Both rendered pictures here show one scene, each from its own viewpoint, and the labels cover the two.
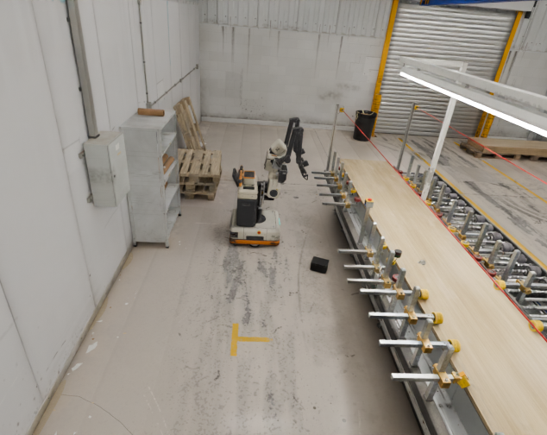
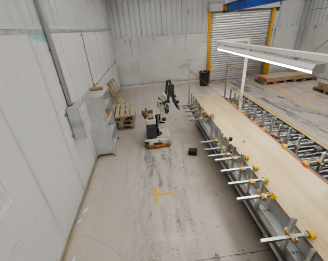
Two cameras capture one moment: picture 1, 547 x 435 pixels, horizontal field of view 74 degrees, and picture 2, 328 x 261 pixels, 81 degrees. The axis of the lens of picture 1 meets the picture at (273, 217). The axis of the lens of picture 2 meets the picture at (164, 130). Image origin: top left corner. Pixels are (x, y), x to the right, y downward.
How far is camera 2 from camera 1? 11 cm
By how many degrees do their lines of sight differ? 1
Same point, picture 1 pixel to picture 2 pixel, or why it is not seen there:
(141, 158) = (95, 112)
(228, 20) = (127, 36)
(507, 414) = (297, 208)
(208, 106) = (123, 81)
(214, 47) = (121, 51)
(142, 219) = (100, 143)
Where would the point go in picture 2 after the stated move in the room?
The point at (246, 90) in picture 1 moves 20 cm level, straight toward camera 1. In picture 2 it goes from (141, 70) to (141, 70)
